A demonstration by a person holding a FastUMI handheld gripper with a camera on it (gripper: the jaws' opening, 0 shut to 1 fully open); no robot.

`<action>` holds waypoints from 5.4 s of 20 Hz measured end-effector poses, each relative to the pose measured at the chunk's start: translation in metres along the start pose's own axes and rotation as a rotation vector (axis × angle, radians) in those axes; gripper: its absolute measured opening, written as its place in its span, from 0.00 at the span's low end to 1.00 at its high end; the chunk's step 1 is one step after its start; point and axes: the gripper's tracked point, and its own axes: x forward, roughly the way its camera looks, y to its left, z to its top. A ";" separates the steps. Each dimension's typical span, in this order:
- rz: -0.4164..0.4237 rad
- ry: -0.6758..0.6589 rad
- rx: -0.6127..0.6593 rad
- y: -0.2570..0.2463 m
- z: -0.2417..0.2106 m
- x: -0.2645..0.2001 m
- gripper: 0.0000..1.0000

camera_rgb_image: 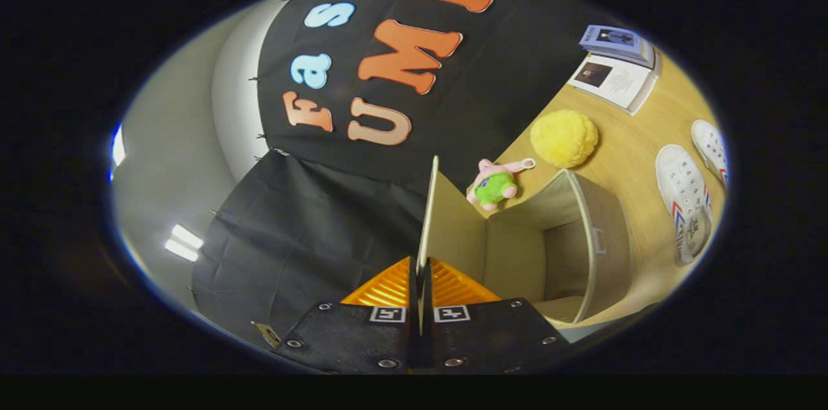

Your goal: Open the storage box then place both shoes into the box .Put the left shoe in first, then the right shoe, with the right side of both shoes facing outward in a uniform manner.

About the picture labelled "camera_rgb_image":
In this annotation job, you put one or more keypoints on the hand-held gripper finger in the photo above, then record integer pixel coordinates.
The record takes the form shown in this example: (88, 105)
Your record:
(413, 332)
(428, 345)

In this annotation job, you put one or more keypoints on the beige fabric storage box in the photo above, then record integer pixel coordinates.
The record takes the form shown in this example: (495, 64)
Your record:
(517, 255)

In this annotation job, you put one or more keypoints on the white striped shoe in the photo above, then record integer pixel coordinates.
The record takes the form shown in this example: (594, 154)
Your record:
(711, 148)
(682, 203)

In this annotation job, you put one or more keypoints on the pink green plush toy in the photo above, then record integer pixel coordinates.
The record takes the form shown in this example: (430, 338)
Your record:
(495, 187)

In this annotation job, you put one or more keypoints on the ceiling light panel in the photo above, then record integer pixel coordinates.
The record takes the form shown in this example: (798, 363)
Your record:
(118, 148)
(183, 243)

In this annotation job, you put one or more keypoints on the yellow round plush cushion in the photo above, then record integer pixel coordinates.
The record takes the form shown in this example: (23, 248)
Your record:
(564, 137)

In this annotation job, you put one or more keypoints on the white book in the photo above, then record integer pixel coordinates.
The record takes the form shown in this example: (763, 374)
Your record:
(614, 80)

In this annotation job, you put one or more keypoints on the blue book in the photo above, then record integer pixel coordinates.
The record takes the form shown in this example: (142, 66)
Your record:
(614, 40)

